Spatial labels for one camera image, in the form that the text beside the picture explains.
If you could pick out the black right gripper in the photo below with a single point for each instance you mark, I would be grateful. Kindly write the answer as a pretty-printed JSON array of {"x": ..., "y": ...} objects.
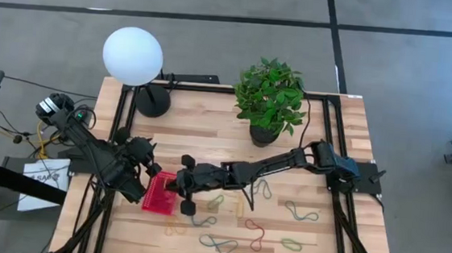
[{"x": 202, "y": 177}]

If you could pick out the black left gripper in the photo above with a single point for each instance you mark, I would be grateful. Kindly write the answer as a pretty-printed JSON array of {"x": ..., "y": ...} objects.
[{"x": 141, "y": 150}]

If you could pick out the red plastic basket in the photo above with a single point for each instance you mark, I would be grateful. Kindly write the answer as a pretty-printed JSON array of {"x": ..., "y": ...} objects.
[{"x": 159, "y": 202}]

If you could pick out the green rubber band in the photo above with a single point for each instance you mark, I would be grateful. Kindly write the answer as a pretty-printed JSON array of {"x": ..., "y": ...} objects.
[
  {"x": 222, "y": 197},
  {"x": 300, "y": 247}
]

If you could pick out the yellow rubber band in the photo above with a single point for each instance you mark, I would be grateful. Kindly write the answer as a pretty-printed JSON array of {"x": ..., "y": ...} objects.
[
  {"x": 239, "y": 216},
  {"x": 167, "y": 230}
]

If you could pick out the large teal rubber band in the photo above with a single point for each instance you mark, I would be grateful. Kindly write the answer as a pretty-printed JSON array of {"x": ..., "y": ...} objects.
[{"x": 201, "y": 239}]

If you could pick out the red rubber band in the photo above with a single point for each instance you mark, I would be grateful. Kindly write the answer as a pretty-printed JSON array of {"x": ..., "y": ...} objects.
[{"x": 262, "y": 236}]

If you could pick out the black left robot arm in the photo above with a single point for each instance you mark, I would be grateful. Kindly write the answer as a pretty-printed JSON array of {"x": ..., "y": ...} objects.
[{"x": 87, "y": 148}]

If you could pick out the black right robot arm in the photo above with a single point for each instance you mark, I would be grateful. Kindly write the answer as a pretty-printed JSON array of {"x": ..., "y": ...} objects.
[{"x": 271, "y": 162}]

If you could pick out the black controller box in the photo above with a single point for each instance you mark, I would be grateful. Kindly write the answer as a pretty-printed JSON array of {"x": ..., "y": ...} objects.
[{"x": 81, "y": 117}]

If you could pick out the black power strip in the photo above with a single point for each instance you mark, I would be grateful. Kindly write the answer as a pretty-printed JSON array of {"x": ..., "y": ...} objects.
[{"x": 197, "y": 78}]

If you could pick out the white globe table lamp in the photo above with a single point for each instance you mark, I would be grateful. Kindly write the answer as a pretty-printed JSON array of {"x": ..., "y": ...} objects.
[{"x": 132, "y": 56}]

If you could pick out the white paper sheet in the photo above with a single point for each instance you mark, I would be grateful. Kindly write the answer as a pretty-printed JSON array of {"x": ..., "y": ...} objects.
[{"x": 43, "y": 193}]

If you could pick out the green potted plant black pot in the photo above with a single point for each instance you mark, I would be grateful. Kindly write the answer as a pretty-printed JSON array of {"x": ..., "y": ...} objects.
[{"x": 270, "y": 97}]

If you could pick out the black beam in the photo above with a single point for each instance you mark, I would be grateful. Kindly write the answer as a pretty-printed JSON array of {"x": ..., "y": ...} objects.
[{"x": 3, "y": 177}]

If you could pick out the black aluminium table frame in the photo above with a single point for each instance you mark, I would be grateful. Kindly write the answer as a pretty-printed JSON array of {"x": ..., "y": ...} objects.
[{"x": 204, "y": 88}]

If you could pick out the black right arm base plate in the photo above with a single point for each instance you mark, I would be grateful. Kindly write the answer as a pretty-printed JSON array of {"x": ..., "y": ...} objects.
[{"x": 367, "y": 182}]

